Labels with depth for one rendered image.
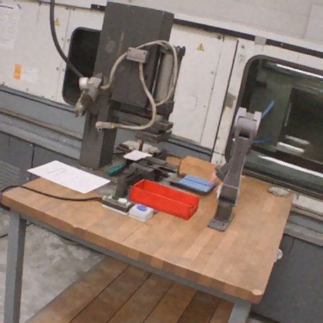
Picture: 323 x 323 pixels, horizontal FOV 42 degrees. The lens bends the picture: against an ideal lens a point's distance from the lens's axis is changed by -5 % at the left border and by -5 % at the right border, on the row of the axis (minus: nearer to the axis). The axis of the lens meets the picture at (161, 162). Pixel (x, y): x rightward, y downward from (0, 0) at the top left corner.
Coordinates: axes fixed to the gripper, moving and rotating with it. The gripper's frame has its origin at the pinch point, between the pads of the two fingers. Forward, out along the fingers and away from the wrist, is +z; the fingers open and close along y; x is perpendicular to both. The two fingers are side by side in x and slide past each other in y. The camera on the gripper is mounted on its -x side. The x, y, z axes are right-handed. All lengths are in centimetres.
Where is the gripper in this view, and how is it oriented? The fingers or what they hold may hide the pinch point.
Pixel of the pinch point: (211, 187)
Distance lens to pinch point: 199.7
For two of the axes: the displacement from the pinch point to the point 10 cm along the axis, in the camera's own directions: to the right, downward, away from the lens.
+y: -6.8, -7.2, 1.3
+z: -6.2, 6.7, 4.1
